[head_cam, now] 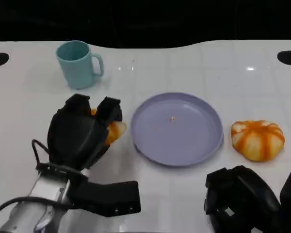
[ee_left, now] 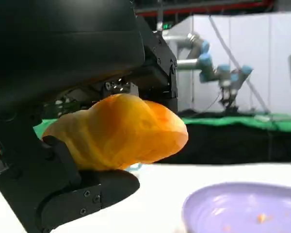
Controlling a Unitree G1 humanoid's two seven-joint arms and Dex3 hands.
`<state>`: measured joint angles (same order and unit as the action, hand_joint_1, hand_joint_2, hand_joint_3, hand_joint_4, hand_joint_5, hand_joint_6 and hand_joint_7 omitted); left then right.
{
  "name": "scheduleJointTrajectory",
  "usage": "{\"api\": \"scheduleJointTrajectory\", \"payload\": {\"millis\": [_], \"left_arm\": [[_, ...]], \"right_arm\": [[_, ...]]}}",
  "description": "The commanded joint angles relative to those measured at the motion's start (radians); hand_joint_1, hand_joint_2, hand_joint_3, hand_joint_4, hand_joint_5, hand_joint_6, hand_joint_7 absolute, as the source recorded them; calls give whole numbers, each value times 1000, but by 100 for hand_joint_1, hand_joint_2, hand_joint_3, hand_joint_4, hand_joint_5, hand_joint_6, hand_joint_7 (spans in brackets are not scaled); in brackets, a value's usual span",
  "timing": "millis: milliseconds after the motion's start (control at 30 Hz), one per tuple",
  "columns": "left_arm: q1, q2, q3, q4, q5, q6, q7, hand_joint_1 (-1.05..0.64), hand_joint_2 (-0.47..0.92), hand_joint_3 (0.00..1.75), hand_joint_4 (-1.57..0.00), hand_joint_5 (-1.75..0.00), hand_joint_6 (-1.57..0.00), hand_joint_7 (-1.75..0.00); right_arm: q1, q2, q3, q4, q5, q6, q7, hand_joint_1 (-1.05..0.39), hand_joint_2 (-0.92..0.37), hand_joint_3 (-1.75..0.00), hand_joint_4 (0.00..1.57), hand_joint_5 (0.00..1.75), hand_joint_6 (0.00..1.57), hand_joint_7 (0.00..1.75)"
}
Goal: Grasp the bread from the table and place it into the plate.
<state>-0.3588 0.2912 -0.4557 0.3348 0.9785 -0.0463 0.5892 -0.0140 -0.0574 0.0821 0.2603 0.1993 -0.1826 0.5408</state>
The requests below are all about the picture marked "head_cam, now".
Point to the lilac plate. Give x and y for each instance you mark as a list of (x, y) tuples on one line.
[(177, 131)]

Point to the orange and white bread roll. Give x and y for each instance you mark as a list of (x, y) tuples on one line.
[(257, 140), (116, 132)]

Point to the small orange crumb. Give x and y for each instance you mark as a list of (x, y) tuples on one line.
[(171, 119)]

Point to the pale green mug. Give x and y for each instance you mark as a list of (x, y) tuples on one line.
[(75, 69)]

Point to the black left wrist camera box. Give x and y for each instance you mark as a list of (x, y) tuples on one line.
[(111, 196)]

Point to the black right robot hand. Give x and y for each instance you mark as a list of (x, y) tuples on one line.
[(245, 199)]

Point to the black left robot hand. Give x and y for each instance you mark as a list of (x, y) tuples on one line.
[(72, 136)]

